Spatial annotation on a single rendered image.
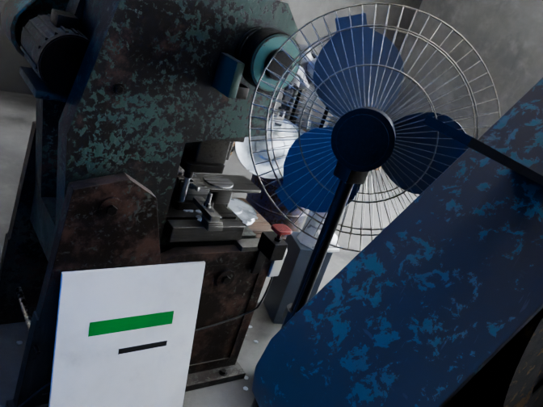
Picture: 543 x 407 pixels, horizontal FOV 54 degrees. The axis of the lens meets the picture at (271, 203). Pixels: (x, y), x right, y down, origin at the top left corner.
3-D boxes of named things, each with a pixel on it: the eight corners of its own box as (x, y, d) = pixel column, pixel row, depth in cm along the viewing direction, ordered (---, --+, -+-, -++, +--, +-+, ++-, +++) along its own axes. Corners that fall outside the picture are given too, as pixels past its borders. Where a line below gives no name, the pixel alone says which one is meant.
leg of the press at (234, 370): (231, 360, 238) (294, 179, 204) (243, 379, 230) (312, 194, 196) (5, 405, 182) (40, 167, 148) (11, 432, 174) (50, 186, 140)
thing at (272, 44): (202, 42, 215) (212, -3, 208) (294, 98, 168) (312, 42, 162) (162, 33, 204) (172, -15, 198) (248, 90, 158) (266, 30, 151)
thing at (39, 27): (58, 61, 198) (69, -3, 189) (98, 108, 163) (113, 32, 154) (2, 52, 186) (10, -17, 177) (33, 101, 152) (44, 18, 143)
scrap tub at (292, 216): (271, 227, 378) (292, 165, 360) (305, 259, 348) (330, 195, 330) (220, 228, 352) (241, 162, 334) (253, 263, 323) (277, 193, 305)
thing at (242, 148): (317, 144, 224) (317, 143, 223) (275, 192, 214) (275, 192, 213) (264, 103, 227) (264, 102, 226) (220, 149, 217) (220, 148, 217)
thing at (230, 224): (191, 186, 234) (194, 174, 231) (241, 240, 202) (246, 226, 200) (125, 183, 215) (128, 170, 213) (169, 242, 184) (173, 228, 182)
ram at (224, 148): (216, 148, 213) (237, 77, 202) (234, 164, 202) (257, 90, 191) (178, 144, 202) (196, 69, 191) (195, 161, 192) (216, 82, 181)
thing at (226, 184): (237, 202, 232) (245, 174, 227) (253, 218, 222) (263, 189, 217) (185, 201, 217) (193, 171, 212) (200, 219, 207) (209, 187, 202)
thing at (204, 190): (190, 182, 214) (192, 172, 212) (207, 199, 203) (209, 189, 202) (170, 182, 208) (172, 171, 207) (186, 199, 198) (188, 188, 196)
